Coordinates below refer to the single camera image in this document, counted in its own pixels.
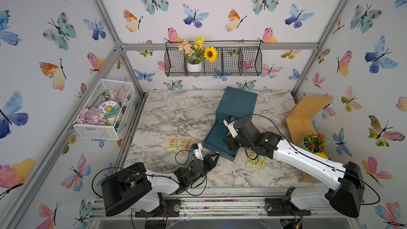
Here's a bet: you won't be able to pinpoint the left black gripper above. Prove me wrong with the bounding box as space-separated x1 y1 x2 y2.
187 153 219 187

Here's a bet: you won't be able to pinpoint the yellow cookie packet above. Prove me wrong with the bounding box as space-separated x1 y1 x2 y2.
178 138 190 151
168 138 178 151
255 156 266 169
246 151 258 167

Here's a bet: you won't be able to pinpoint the dark teal drawer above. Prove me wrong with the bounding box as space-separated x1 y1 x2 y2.
203 120 237 162

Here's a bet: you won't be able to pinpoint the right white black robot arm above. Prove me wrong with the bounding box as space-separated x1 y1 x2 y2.
223 116 365 218

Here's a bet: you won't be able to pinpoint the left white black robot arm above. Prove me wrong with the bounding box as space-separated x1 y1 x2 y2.
101 153 220 217

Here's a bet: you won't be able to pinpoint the dark teal drawer cabinet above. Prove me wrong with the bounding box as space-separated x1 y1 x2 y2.
215 87 258 121

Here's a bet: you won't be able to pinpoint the pink wooden brush tray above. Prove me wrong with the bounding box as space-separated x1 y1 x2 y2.
187 138 202 149

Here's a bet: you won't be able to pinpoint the red flower green plant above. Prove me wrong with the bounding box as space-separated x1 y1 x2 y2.
303 131 328 153

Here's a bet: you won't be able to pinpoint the yellow toy on shelf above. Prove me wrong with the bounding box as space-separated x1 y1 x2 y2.
315 153 329 160

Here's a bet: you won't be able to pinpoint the white pot yellow flowers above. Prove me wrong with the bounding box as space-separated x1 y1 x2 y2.
178 36 218 73

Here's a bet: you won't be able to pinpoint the round green label tin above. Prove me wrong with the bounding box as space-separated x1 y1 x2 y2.
99 101 120 119

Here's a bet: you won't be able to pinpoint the pink artificial flower bunch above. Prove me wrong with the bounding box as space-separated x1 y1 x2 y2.
75 107 107 126

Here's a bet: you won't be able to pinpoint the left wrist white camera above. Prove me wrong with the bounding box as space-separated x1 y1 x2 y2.
190 143 203 160

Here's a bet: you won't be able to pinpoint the wrist white camera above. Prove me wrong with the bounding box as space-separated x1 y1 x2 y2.
223 115 238 138
190 143 203 160

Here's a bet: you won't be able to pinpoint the teal handled brush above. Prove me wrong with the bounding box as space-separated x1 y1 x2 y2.
186 149 195 165

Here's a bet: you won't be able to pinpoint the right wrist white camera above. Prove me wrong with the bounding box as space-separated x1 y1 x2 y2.
223 115 238 138

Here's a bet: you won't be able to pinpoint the wooden wall shelf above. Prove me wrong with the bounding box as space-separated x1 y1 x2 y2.
284 96 335 183

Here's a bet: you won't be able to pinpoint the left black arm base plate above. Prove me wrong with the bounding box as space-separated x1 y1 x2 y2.
134 199 181 218

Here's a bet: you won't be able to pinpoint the black wire wall basket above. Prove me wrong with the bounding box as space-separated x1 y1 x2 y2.
163 40 263 78

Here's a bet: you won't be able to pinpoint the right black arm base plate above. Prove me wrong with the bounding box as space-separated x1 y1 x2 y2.
265 187 311 217

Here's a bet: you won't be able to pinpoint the white mesh wall basket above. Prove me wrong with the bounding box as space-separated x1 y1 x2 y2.
73 79 135 141

